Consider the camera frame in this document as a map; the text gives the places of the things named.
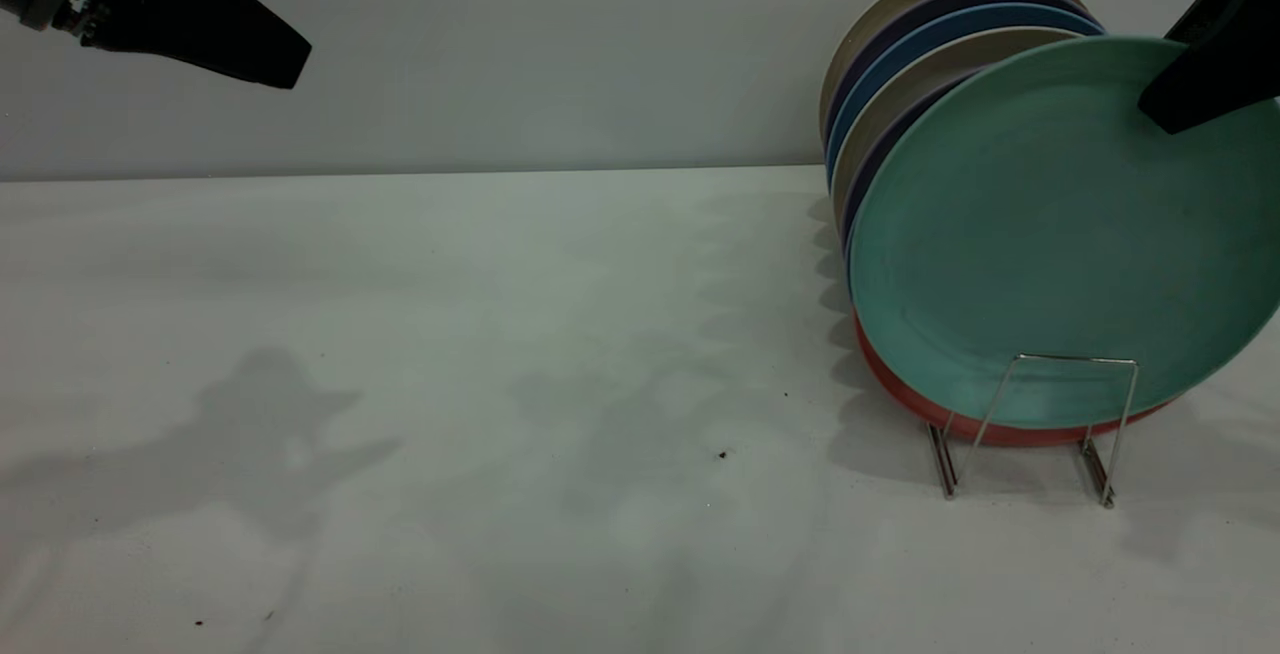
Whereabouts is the metal wire plate rack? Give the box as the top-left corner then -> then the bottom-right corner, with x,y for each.
925,353 -> 1141,510

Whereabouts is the blue plate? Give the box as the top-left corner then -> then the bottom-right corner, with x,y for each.
827,2 -> 1106,185

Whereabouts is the green round plate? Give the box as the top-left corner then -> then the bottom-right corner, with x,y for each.
847,35 -> 1280,430

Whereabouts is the dark purple plate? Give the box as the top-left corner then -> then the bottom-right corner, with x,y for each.
843,69 -> 986,245
825,0 -> 1096,150

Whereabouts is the pink round plate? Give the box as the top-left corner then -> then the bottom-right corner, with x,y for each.
852,314 -> 1171,449

